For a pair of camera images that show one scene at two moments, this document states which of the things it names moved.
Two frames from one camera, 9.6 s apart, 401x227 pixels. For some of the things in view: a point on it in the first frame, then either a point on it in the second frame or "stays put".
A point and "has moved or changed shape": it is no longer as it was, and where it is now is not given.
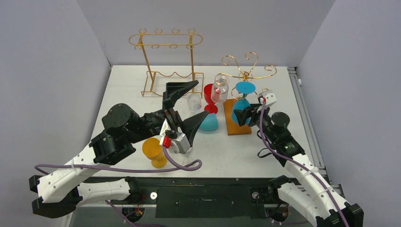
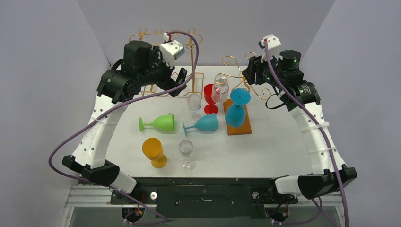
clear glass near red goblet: (194, 102) stays put
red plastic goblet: (211, 107) stays put
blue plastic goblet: (210, 123) stays put
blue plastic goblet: (244, 87) has moved or changed shape
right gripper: (255, 109) → (254, 74)
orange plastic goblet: (152, 150) stays put
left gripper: (188, 126) → (168, 83)
